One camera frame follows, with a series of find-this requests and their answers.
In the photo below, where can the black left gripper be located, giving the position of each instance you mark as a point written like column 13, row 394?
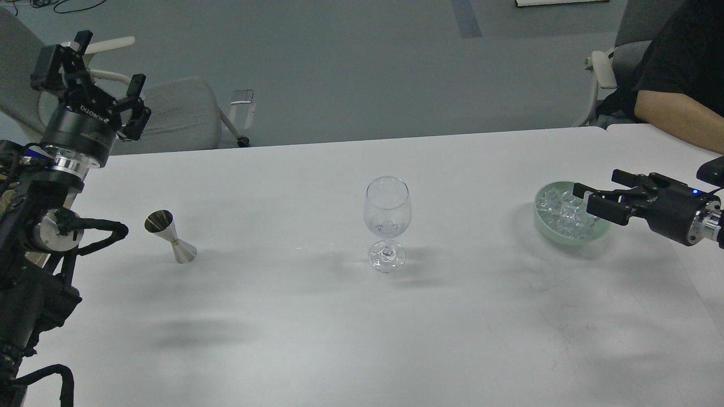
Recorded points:
column 86, row 120

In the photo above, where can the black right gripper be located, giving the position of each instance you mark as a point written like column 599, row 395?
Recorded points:
column 670, row 208

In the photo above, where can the steel double jigger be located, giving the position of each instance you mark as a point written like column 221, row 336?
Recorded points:
column 161, row 224

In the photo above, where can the person forearm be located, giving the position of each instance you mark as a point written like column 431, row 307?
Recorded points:
column 682, row 117

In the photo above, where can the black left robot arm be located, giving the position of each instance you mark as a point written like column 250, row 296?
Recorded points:
column 41, row 238

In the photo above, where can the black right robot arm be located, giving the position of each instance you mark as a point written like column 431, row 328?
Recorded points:
column 670, row 208

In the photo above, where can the clear ice cubes pile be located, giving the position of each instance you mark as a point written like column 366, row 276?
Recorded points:
column 562, row 215

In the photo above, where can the clear wine glass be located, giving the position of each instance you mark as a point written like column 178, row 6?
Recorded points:
column 387, row 214

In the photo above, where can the green bowl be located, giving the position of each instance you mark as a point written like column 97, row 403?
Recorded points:
column 601, row 229

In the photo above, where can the grey office chair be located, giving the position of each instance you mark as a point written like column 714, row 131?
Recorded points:
column 185, row 114

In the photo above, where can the grey chair at right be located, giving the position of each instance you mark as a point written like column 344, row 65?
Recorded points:
column 640, row 24

